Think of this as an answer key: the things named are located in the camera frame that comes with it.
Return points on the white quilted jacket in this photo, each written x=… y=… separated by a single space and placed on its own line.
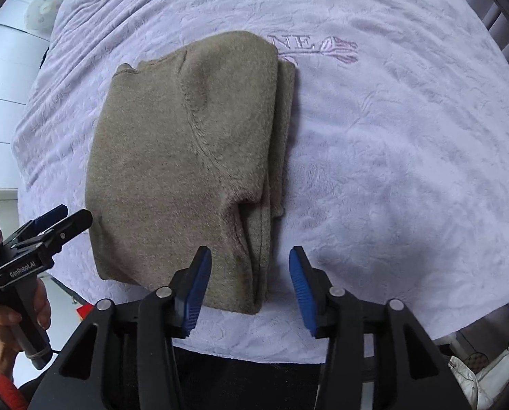
x=489 y=376

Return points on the lavender embossed blanket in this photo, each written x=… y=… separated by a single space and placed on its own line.
x=408 y=158

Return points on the person's left hand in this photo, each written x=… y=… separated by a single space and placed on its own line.
x=2 y=329

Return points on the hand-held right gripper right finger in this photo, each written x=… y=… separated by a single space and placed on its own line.
x=303 y=294

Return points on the grey pleated curtain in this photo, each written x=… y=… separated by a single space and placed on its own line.
x=493 y=17

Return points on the person's left forearm red sleeve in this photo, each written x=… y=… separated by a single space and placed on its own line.
x=0 y=384

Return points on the olive fleece sweater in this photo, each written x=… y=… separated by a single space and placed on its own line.
x=173 y=158

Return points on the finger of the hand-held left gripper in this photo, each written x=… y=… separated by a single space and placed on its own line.
x=66 y=226
x=51 y=217

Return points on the round white spotted pillow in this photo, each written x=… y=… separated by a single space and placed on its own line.
x=43 y=10

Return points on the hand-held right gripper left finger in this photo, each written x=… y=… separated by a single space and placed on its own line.
x=192 y=299

